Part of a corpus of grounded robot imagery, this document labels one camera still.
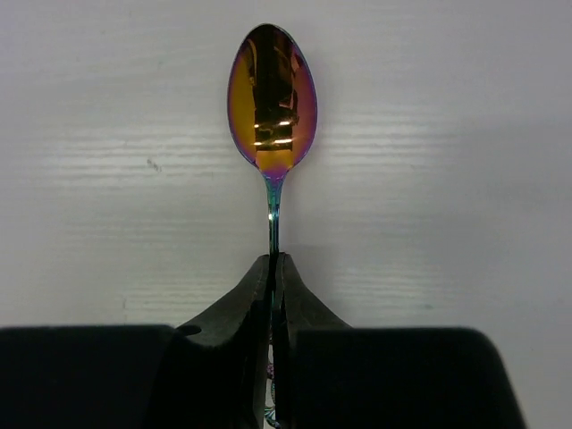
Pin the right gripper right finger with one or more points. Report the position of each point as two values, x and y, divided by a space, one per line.
328 374

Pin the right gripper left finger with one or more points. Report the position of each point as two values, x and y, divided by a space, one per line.
206 373

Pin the gold metal spoon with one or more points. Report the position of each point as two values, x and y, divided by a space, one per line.
272 115

